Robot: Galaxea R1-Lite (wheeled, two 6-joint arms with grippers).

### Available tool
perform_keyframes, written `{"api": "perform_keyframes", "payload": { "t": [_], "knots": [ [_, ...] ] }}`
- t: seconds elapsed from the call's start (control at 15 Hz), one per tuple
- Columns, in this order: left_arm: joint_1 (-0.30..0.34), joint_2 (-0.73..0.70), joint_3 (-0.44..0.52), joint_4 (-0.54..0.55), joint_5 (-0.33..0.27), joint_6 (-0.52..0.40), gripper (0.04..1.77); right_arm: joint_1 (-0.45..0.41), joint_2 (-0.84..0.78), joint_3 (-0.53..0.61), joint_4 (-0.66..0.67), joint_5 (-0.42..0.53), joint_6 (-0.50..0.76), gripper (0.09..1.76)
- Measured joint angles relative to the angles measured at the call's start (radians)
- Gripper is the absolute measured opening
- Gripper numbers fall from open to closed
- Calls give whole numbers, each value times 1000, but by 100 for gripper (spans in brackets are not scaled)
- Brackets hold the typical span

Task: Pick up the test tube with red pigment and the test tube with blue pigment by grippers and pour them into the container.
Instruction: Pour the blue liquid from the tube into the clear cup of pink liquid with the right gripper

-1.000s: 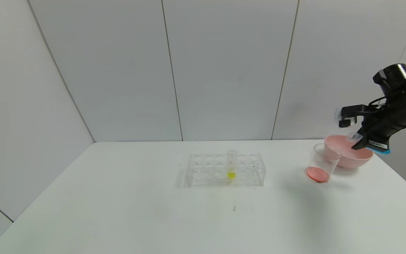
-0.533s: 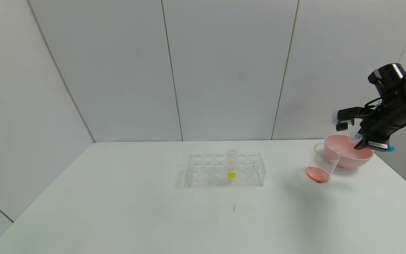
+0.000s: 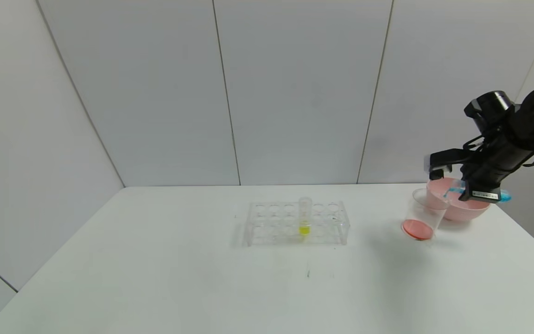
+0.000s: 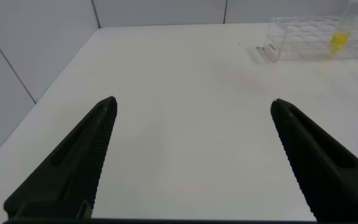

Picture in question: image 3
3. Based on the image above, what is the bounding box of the test tube with blue pigment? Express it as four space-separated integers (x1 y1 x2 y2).
443 180 512 203

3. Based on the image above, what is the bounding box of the clear plastic test tube rack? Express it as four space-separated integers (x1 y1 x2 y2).
244 200 350 246

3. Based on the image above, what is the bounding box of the test tube with yellow pigment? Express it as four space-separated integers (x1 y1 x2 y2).
298 197 313 236

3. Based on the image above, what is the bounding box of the clear plastic beaker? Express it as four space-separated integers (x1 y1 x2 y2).
401 188 448 242

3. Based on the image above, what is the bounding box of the pink bowl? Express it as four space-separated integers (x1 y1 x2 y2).
426 178 491 222

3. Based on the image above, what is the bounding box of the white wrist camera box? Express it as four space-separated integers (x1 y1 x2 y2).
424 149 470 181

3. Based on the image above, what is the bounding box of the black camera cable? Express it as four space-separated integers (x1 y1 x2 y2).
463 134 497 152

